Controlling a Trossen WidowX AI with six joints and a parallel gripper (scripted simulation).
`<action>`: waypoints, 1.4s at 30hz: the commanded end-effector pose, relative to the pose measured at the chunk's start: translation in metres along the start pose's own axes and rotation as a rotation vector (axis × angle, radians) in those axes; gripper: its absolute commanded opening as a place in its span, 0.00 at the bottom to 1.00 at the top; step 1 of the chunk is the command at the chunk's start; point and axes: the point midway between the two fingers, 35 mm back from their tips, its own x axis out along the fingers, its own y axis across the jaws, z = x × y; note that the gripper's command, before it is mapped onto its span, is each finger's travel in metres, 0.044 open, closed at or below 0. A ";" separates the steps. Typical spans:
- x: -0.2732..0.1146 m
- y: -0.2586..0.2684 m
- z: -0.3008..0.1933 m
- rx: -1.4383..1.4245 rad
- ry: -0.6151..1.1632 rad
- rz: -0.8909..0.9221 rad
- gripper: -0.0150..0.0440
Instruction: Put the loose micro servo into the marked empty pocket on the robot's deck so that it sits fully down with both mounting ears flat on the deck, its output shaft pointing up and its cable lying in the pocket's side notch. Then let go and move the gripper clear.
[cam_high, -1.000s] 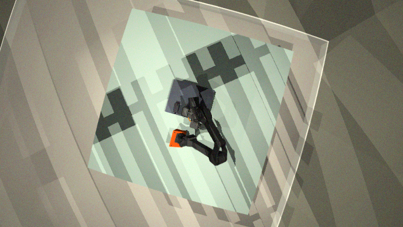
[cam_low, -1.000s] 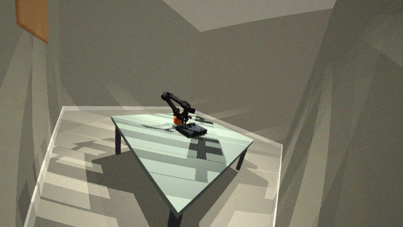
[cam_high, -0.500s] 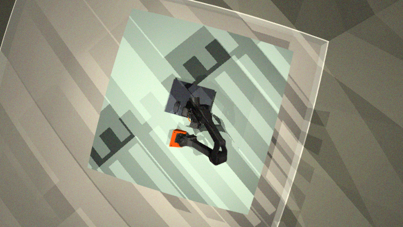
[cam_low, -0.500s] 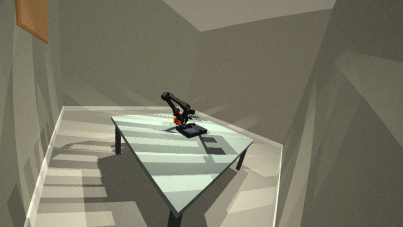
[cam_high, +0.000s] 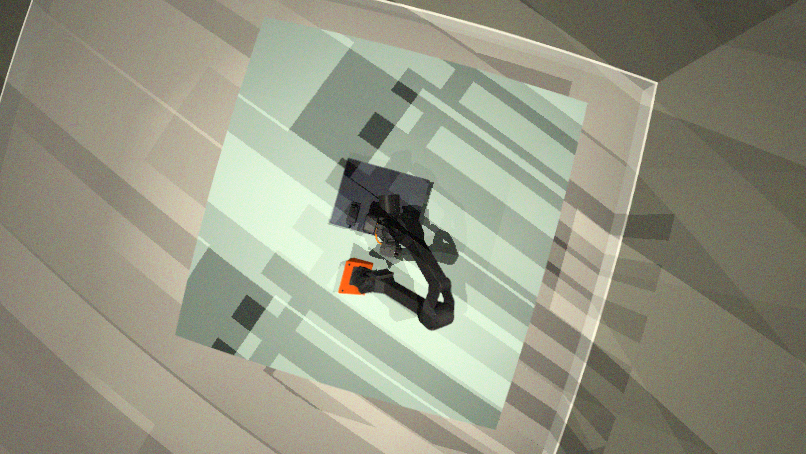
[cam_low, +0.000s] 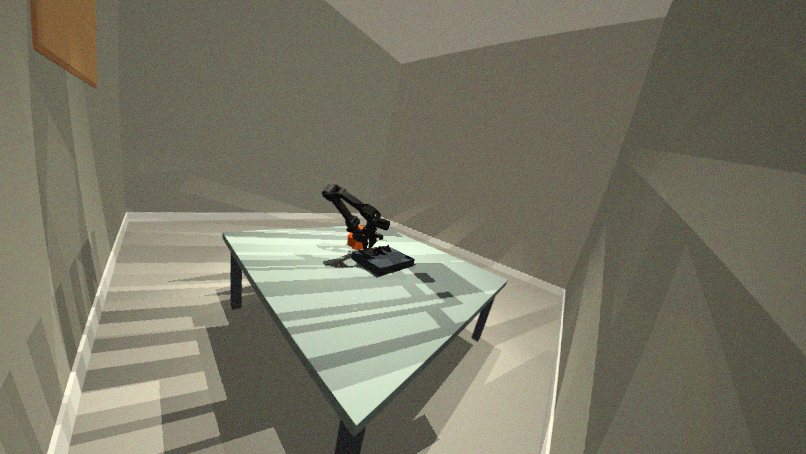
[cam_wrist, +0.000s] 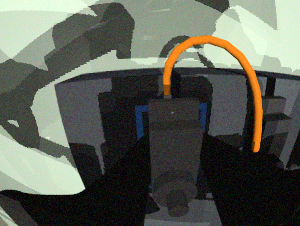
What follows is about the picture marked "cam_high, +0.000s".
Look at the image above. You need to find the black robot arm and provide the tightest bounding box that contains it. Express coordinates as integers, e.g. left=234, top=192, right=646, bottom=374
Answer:
left=348, top=194, right=455, bottom=331

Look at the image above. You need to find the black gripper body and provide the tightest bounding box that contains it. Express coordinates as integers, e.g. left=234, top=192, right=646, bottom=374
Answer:
left=362, top=213, right=384, bottom=234

